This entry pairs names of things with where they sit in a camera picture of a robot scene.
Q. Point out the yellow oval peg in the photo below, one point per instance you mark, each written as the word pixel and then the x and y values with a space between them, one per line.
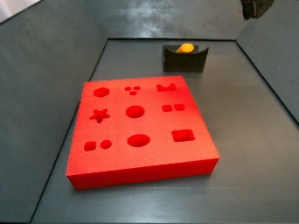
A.
pixel 186 48

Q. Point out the black curved fixture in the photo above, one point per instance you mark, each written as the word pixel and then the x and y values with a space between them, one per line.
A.
pixel 184 62

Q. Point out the red foam shape block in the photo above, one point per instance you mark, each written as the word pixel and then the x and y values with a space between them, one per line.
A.
pixel 140 132

